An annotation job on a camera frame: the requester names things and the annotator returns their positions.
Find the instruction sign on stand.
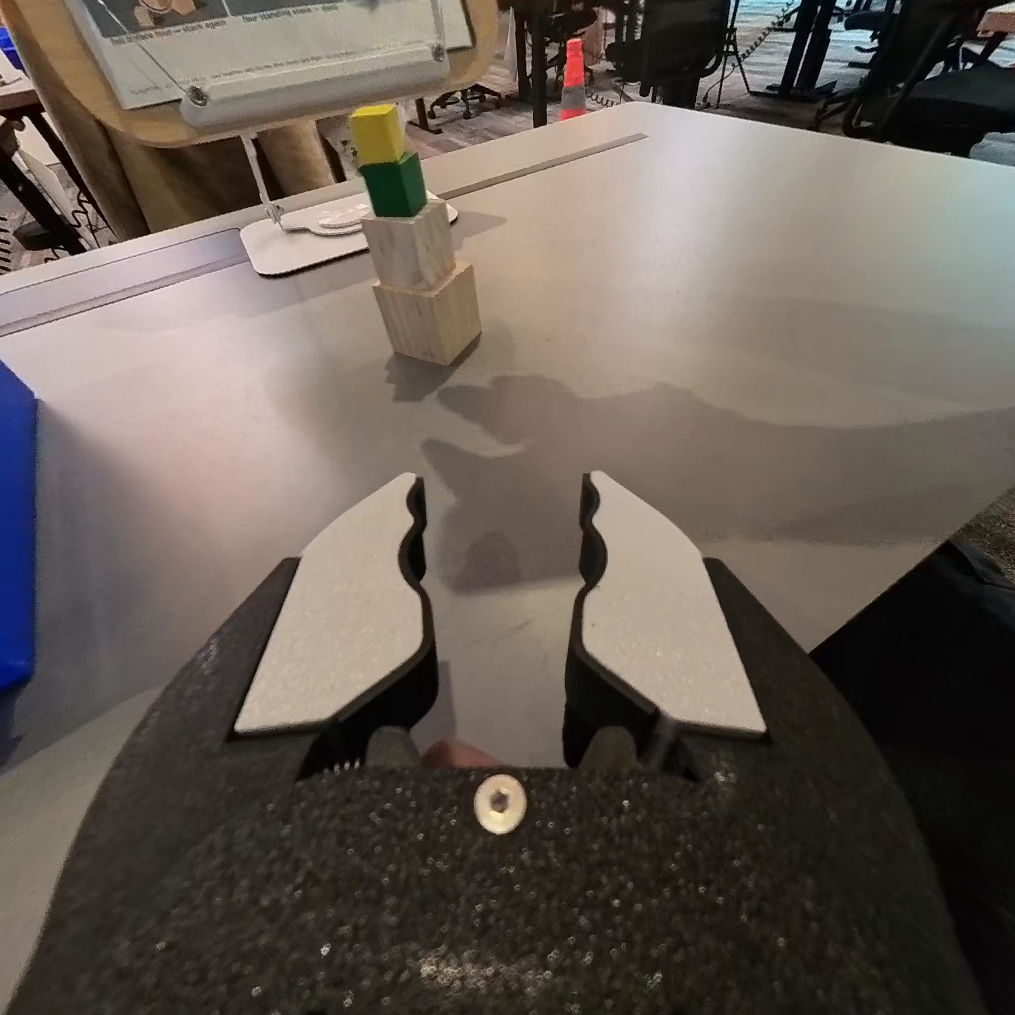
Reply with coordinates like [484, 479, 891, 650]
[4, 0, 501, 239]

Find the blue plastic bin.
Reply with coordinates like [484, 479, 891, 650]
[0, 361, 39, 695]

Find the black office chair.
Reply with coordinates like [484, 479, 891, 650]
[606, 0, 734, 108]

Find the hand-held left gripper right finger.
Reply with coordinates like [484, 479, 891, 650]
[563, 470, 769, 764]

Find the brown side desk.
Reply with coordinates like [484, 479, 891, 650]
[0, 79, 92, 255]

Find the large plain wooden cube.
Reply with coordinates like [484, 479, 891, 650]
[373, 264, 483, 366]

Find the orange traffic cone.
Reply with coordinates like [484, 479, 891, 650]
[559, 38, 588, 122]

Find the printed instruction sheet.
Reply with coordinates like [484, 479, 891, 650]
[63, 0, 449, 112]

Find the grey desk cable cover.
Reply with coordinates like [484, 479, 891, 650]
[0, 133, 650, 338]

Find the medium plain wooden cube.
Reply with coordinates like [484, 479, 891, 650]
[362, 198, 455, 290]

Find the green wooden cube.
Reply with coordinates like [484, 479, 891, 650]
[358, 152, 429, 218]

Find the small yellow wooden cube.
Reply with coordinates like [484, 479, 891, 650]
[349, 104, 407, 165]

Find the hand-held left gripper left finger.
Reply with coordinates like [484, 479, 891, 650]
[232, 473, 439, 764]

